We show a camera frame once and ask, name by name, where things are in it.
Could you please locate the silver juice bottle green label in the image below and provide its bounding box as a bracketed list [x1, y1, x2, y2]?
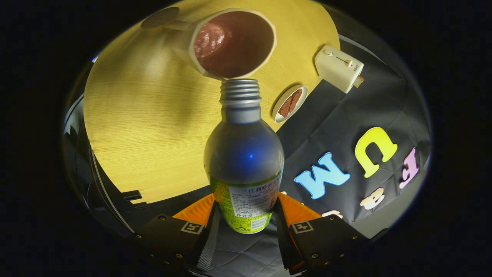
[203, 79, 285, 234]

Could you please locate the black backdrop cloth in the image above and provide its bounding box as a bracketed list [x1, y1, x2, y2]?
[127, 38, 433, 277]

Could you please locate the white round plate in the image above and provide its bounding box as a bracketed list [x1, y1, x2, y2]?
[272, 85, 309, 123]

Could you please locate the wooden table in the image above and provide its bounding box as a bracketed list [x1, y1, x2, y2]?
[83, 0, 341, 204]

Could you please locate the brown meat slice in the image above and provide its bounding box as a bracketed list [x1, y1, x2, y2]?
[289, 89, 303, 113]
[279, 96, 294, 118]

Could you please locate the beige cup with wooden handle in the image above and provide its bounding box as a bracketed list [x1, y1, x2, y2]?
[140, 7, 277, 80]

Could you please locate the white toaster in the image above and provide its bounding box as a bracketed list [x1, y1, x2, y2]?
[314, 45, 365, 94]

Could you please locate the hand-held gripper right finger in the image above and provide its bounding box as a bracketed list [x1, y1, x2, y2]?
[273, 192, 369, 275]

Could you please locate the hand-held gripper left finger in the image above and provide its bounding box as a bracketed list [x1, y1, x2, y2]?
[135, 193, 221, 272]

